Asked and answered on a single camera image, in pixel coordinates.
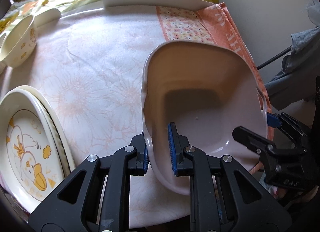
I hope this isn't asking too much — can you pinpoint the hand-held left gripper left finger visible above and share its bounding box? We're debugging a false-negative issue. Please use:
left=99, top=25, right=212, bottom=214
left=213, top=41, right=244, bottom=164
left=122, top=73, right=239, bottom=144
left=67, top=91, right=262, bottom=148
left=29, top=133, right=151, bottom=232

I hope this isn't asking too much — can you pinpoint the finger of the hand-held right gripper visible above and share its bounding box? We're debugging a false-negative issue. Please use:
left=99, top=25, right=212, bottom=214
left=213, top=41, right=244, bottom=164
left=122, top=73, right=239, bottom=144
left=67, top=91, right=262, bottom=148
left=266, top=112, right=284, bottom=129
left=232, top=126, right=277, bottom=164

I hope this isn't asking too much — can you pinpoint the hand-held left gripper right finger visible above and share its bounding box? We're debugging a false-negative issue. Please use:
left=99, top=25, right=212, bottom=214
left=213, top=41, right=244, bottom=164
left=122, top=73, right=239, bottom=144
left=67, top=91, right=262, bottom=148
left=167, top=122, right=293, bottom=232

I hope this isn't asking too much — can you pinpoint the pink square bowl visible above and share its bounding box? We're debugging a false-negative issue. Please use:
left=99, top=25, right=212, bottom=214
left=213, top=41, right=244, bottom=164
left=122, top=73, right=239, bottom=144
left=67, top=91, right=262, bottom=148
left=141, top=41, right=272, bottom=196

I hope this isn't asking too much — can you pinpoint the plain white plate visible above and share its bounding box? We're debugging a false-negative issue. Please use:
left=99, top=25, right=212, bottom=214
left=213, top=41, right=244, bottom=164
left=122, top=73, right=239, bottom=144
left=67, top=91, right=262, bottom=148
left=15, top=85, right=76, bottom=176

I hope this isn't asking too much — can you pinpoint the duck print plate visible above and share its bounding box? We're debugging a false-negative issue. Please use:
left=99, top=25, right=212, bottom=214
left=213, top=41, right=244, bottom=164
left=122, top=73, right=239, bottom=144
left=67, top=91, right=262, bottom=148
left=0, top=90, right=64, bottom=202

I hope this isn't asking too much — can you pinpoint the grey garment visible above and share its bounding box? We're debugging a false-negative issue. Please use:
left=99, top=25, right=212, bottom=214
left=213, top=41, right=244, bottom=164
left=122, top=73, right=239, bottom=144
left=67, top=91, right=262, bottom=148
left=264, top=26, right=320, bottom=103

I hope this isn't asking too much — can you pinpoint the white floral tablecloth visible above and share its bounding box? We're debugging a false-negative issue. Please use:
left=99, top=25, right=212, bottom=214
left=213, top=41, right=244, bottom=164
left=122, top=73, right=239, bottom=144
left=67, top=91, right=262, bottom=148
left=0, top=7, right=265, bottom=231

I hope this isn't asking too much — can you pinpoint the cream ribbed rim plate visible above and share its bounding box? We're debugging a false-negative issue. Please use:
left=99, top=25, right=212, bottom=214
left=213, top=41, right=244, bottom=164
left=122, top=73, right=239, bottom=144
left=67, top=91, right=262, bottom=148
left=32, top=96, right=71, bottom=179

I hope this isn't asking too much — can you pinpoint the pale crumpled cloth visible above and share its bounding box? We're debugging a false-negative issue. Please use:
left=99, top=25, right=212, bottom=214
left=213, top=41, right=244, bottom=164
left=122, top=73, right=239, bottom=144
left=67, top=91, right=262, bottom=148
left=305, top=0, right=320, bottom=27

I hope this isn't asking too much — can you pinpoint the orange patterned cloth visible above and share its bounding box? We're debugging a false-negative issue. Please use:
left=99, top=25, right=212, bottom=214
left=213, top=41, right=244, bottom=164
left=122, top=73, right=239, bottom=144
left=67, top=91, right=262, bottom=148
left=155, top=2, right=275, bottom=174

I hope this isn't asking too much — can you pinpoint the cream duck print bowl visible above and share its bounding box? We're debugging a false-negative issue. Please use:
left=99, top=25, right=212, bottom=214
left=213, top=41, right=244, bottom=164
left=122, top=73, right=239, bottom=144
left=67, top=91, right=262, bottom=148
left=0, top=14, right=38, bottom=68

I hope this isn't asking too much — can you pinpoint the black cable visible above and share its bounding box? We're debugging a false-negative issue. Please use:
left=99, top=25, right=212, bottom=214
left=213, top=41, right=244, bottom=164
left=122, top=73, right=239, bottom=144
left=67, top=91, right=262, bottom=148
left=257, top=46, right=293, bottom=71

